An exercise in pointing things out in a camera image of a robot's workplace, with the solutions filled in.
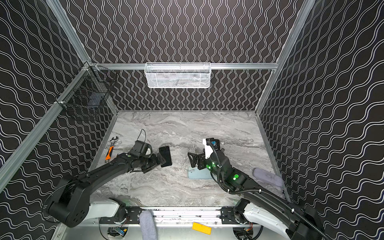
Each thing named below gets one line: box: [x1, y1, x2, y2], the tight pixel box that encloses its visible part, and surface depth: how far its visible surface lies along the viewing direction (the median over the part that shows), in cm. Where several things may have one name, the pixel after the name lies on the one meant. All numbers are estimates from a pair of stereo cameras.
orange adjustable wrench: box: [104, 136, 119, 163], surface depth 99 cm
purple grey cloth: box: [252, 167, 283, 187], surface depth 85 cm
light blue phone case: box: [187, 167, 213, 180], surface depth 91 cm
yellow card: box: [192, 222, 212, 235], surface depth 72 cm
